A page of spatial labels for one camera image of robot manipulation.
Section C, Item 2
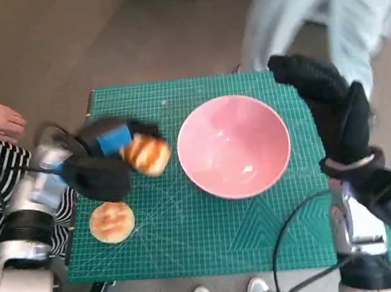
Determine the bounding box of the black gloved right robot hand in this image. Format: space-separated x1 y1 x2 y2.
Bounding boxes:
266 44 379 175

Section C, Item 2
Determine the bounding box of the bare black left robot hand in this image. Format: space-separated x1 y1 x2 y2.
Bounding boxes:
73 109 164 166

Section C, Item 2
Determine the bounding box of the long toasted bread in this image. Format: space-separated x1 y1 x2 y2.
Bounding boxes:
117 129 174 181

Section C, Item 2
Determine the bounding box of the round toasted bread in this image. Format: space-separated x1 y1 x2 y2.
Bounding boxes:
86 198 138 247

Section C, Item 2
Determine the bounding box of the pink bowl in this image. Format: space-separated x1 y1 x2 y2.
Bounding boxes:
170 88 298 208

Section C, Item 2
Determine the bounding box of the green cutting mat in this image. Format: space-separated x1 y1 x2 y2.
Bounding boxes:
44 52 391 292

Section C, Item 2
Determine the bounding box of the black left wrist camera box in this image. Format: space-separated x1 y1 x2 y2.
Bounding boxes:
60 151 135 210

